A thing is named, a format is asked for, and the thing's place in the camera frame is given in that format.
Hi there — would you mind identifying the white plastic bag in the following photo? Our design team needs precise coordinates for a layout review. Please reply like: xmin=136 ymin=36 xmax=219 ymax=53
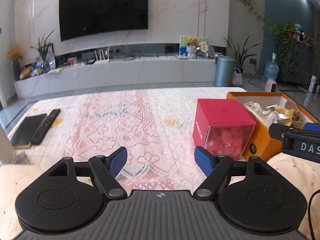
xmin=244 ymin=102 xmax=277 ymax=128

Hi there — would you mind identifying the yellow cleaning cloth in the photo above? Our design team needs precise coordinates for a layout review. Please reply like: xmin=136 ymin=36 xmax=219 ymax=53
xmin=274 ymin=106 xmax=294 ymax=126

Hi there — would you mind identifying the brown plush toy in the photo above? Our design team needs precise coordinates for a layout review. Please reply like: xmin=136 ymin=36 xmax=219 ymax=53
xmin=285 ymin=99 xmax=306 ymax=128

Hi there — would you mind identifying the silver foil pouch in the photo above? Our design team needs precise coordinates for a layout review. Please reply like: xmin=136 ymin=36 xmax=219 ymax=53
xmin=266 ymin=105 xmax=289 ymax=123

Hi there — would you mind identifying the orange cardboard box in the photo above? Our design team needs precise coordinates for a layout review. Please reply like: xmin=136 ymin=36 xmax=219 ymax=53
xmin=227 ymin=92 xmax=319 ymax=161

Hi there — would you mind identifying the pink small heater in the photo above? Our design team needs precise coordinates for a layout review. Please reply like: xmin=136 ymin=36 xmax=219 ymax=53
xmin=265 ymin=78 xmax=277 ymax=93

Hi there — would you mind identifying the red lidded clear container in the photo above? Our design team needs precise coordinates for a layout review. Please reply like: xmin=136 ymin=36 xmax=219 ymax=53
xmin=193 ymin=99 xmax=257 ymax=160

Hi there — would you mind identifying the blue water jug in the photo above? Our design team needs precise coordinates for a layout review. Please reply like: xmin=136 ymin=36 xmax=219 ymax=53
xmin=262 ymin=53 xmax=279 ymax=82

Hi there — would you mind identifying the black remote control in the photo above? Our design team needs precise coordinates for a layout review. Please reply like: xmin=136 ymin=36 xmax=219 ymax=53
xmin=31 ymin=108 xmax=61 ymax=146

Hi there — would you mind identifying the pastel woven basket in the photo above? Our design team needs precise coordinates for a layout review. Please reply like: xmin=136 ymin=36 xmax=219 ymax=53
xmin=233 ymin=67 xmax=243 ymax=87

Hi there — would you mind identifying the dark cabinet with plants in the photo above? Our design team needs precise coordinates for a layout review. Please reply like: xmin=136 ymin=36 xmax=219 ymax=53
xmin=270 ymin=21 xmax=316 ymax=87

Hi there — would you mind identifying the grey blue trash bin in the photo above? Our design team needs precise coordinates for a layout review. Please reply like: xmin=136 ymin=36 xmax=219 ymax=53
xmin=214 ymin=55 xmax=235 ymax=87

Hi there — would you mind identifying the potted green floor plant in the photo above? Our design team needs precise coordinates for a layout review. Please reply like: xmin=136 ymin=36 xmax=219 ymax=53
xmin=224 ymin=36 xmax=260 ymax=74

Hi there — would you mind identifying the pink lace tablecloth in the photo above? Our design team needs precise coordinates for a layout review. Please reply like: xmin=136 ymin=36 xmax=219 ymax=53
xmin=1 ymin=87 xmax=231 ymax=193

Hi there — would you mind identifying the teddy bear on console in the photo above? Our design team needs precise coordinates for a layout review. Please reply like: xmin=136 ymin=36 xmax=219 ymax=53
xmin=186 ymin=37 xmax=198 ymax=59

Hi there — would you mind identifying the plant in glass vase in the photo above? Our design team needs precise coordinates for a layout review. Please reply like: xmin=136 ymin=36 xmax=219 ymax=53
xmin=30 ymin=30 xmax=54 ymax=73

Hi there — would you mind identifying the white wifi router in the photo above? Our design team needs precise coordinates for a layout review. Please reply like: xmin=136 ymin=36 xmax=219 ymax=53
xmin=94 ymin=48 xmax=110 ymax=64

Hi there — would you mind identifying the yellow dried flower vase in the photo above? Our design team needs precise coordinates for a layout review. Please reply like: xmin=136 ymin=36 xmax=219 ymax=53
xmin=6 ymin=43 xmax=23 ymax=81

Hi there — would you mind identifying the black television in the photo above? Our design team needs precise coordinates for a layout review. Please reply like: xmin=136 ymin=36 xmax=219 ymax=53
xmin=59 ymin=0 xmax=149 ymax=41

